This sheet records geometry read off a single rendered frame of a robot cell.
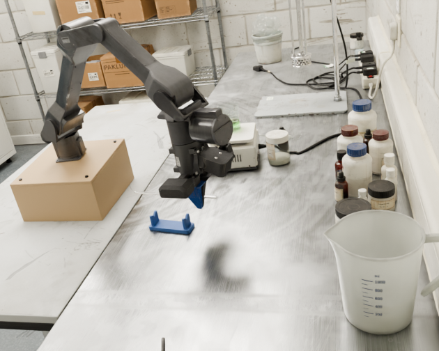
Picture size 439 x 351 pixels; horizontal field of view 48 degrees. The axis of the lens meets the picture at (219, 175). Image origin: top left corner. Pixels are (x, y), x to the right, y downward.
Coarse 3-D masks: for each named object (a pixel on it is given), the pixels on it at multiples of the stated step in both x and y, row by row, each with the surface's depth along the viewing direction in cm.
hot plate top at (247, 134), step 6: (246, 126) 134; (252, 126) 133; (240, 132) 130; (246, 132) 130; (252, 132) 129; (234, 138) 128; (240, 138) 127; (246, 138) 126; (252, 138) 126; (210, 144) 128
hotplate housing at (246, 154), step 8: (256, 136) 132; (232, 144) 129; (240, 144) 128; (248, 144) 127; (256, 144) 130; (264, 144) 134; (240, 152) 127; (248, 152) 127; (256, 152) 128; (232, 160) 128; (240, 160) 128; (248, 160) 128; (256, 160) 128; (232, 168) 130; (240, 168) 129; (248, 168) 129; (256, 168) 129
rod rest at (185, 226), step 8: (152, 216) 109; (152, 224) 109; (160, 224) 110; (168, 224) 109; (176, 224) 109; (184, 224) 106; (192, 224) 108; (168, 232) 108; (176, 232) 107; (184, 232) 106
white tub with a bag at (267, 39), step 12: (252, 24) 220; (264, 24) 216; (276, 24) 218; (252, 36) 221; (264, 36) 225; (276, 36) 217; (264, 48) 219; (276, 48) 220; (264, 60) 222; (276, 60) 223
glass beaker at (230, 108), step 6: (228, 102) 132; (234, 102) 132; (222, 108) 132; (228, 108) 128; (234, 108) 128; (228, 114) 129; (234, 114) 129; (234, 120) 130; (234, 126) 130; (240, 126) 132; (234, 132) 131
